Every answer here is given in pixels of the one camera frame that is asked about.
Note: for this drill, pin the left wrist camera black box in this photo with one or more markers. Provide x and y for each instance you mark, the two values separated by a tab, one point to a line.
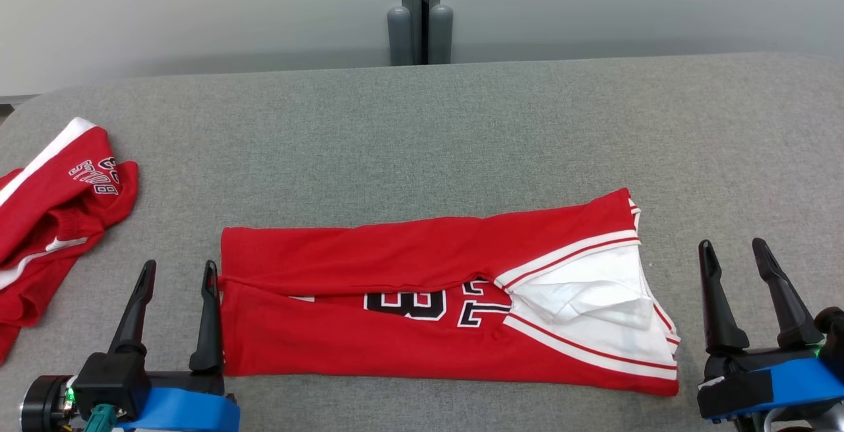
112	382

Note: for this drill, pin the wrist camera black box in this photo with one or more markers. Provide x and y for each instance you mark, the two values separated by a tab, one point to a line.
832	330
112	382

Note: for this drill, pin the red white basketball jersey shirt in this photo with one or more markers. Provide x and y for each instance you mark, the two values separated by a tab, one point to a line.
395	339

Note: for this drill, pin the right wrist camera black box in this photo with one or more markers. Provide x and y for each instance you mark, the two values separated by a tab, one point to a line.
832	330

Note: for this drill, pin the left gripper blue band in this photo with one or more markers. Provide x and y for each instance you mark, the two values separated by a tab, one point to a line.
181	409

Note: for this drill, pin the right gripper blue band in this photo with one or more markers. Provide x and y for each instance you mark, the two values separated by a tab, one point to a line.
778	382

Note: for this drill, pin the red white basketball shorts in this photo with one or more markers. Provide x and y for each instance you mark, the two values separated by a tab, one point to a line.
53	221

